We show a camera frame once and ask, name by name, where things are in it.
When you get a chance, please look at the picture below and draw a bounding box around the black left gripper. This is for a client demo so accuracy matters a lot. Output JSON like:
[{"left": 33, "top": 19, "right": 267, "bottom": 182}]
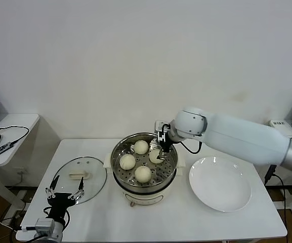
[{"left": 45, "top": 174, "right": 86, "bottom": 221}]

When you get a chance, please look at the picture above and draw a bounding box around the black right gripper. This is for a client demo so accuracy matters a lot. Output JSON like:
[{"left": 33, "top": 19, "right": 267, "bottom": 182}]
[{"left": 158, "top": 123, "right": 174, "bottom": 163}]

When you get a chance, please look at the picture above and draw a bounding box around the white steamed baozi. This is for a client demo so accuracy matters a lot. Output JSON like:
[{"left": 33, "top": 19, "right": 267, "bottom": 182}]
[
  {"left": 134, "top": 140, "right": 149, "bottom": 155},
  {"left": 119, "top": 154, "right": 136, "bottom": 171},
  {"left": 135, "top": 166, "right": 152, "bottom": 184},
  {"left": 149, "top": 148, "right": 165, "bottom": 164}
]

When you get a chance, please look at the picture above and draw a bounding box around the round glass pot lid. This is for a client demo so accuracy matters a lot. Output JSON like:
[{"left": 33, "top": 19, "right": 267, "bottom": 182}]
[{"left": 51, "top": 156, "right": 108, "bottom": 205}]

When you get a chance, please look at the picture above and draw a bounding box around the perforated steel steamer basket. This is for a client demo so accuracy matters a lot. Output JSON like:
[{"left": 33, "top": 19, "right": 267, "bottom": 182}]
[{"left": 103, "top": 133, "right": 186, "bottom": 190}]

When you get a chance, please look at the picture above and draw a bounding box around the cream electric cooker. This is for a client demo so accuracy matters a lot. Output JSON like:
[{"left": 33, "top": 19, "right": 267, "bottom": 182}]
[{"left": 107, "top": 166, "right": 184, "bottom": 208}]

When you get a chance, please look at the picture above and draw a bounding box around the white round plate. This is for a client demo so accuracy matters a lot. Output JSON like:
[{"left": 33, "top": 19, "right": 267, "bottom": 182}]
[{"left": 188, "top": 156, "right": 252, "bottom": 213}]

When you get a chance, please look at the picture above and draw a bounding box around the small black printed device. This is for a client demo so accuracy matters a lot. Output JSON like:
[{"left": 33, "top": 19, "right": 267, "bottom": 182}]
[{"left": 0, "top": 142, "right": 12, "bottom": 156}]

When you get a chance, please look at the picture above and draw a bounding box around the white side table with mouse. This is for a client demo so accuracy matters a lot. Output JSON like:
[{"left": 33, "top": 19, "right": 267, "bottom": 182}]
[{"left": 0, "top": 113, "right": 40, "bottom": 211}]

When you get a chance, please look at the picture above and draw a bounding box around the black power adapter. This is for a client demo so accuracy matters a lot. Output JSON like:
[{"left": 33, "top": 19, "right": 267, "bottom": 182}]
[{"left": 264, "top": 164, "right": 275, "bottom": 185}]

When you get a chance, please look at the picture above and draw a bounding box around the white side table with label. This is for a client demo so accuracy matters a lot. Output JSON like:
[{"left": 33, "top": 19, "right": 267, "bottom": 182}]
[{"left": 269, "top": 118, "right": 292, "bottom": 224}]

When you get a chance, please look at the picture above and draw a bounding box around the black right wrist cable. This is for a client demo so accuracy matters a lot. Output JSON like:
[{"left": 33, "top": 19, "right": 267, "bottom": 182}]
[{"left": 180, "top": 140, "right": 203, "bottom": 154}]

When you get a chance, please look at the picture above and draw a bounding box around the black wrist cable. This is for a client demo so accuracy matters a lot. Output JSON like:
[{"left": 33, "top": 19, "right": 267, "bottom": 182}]
[
  {"left": 43, "top": 205, "right": 72, "bottom": 228},
  {"left": 180, "top": 140, "right": 203, "bottom": 154}
]

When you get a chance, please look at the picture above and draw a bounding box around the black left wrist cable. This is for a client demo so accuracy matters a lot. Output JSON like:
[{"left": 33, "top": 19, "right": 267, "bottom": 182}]
[{"left": 43, "top": 205, "right": 72, "bottom": 228}]

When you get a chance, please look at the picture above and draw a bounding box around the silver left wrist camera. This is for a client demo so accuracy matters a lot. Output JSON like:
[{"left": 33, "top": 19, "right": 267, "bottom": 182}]
[{"left": 35, "top": 219, "right": 56, "bottom": 232}]

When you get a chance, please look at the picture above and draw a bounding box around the thin black looped cable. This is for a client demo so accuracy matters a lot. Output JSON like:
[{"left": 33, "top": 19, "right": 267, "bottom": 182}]
[{"left": 0, "top": 126, "right": 30, "bottom": 147}]

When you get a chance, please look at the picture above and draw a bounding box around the white floor cable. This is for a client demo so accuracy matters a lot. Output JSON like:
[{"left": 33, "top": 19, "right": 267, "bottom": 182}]
[{"left": 0, "top": 214, "right": 19, "bottom": 232}]

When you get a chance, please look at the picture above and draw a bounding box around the black mains cable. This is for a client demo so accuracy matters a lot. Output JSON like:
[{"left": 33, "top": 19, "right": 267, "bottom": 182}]
[{"left": 273, "top": 173, "right": 288, "bottom": 223}]

